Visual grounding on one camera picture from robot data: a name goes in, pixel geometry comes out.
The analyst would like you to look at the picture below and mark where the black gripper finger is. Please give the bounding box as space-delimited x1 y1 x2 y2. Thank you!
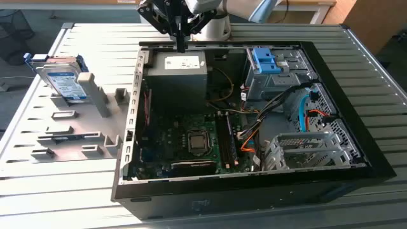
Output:
183 10 229 53
137 0 185 53

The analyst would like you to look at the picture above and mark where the hard disk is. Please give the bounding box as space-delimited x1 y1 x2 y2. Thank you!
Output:
24 53 91 105

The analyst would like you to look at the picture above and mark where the silver disk bay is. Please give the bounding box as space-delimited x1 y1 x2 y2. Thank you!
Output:
262 130 367 171

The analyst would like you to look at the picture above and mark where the grey power supply unit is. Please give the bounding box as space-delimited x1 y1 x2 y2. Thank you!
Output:
143 51 211 108

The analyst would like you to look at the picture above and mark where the blue plastic drive latch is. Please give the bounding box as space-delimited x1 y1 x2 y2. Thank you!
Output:
253 47 285 74

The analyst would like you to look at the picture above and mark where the silver optical drive cage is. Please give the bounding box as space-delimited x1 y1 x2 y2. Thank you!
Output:
245 47 319 101

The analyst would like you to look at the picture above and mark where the white framed wooden desk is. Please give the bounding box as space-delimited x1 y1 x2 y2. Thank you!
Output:
0 0 338 25

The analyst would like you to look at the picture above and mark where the black mesh bin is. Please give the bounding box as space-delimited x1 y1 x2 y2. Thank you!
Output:
0 10 35 65

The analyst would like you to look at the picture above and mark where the green motherboard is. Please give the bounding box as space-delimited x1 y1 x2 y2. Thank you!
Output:
137 111 258 179

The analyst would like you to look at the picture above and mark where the black RAM slot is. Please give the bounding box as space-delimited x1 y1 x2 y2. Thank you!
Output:
219 112 231 169
225 112 237 167
217 112 227 169
229 112 242 167

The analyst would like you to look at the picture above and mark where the silver CPU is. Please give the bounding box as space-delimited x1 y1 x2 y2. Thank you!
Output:
190 136 207 149

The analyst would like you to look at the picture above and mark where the CPU socket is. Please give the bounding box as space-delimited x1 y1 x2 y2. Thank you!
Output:
186 130 211 155

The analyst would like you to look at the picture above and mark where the grey parts rack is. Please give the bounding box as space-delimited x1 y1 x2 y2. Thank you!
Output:
30 71 133 165

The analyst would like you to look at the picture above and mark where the wooden cabinet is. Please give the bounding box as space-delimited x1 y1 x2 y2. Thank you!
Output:
323 0 407 57

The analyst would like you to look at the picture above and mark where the dark RAM stick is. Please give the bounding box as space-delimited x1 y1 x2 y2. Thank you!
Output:
52 135 99 144

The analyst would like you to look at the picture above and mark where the black graphics card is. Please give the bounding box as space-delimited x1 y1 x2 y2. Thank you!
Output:
170 159 219 177

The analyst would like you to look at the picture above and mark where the black PC case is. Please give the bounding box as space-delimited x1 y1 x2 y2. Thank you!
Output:
110 40 398 220

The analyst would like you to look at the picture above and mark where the yellow wire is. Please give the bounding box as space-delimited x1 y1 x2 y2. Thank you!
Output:
206 67 235 104

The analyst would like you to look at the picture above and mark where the red black twisted wire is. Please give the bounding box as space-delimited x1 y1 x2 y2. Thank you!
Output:
143 88 153 126

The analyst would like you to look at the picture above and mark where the black wire bundle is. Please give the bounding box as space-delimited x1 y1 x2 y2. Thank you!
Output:
238 84 311 141

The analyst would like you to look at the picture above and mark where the blue data wire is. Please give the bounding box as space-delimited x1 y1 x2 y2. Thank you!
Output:
299 87 319 132

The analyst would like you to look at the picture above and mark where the white cable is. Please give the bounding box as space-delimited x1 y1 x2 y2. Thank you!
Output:
0 75 35 81

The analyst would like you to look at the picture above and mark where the orange red power wire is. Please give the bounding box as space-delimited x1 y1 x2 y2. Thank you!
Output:
241 109 335 153

